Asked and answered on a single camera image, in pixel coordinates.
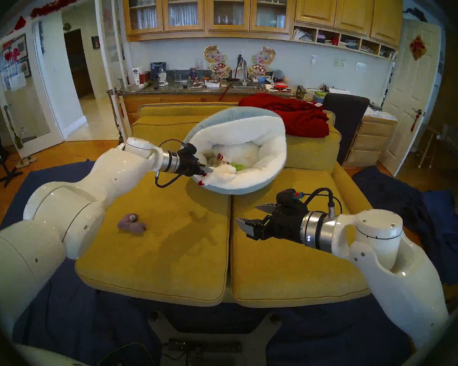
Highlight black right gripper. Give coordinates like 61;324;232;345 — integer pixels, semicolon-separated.
237;203;306;242

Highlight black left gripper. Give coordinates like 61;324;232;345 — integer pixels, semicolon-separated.
177;151;214;178

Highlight white plush dog red hat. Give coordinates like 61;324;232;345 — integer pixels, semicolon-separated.
198;164;238;188

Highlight purple plush toy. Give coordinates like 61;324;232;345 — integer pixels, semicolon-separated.
117;213;147;234

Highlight blue white plush dog bed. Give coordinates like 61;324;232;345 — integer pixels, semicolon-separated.
181;106;288;195

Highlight granite kitchen counter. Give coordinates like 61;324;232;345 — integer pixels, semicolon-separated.
116;79;302;139

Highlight yellow fabric sofa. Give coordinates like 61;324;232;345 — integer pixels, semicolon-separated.
74;103;374;308

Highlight red blanket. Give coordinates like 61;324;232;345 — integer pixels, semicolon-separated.
239;94;331;138

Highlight cartoon child paper decoration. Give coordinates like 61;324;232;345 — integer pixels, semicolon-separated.
250;47;276;79
203;45;229;80

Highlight wooden drawer cabinet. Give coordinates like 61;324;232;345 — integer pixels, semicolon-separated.
343;116;397;168

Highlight dark office chair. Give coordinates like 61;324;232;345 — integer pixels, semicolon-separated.
323;93;371;165

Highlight white panel door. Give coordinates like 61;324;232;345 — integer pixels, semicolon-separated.
380;18;442;177

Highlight black tripod stand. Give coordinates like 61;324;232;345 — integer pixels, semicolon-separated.
0;125;23;187

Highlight navy blue floor blanket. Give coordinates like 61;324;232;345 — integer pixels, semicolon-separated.
0;157;411;366

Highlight red tinsel garland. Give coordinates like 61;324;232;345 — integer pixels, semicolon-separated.
31;0;95;18

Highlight red diamond door ornament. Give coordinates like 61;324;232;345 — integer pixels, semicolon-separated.
409;35;428;61

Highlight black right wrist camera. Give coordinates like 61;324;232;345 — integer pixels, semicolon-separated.
277;189;304;213

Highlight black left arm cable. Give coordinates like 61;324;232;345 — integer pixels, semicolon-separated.
155;139;186;189

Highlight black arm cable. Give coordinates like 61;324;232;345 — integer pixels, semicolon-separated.
155;139;186;189
305;187;343;219

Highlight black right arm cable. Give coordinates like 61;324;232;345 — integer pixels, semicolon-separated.
305;187;343;219

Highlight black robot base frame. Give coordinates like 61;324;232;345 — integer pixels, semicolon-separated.
148;312;282;366

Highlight wooden wall cabinets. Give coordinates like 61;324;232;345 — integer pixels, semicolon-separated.
122;0;403;61

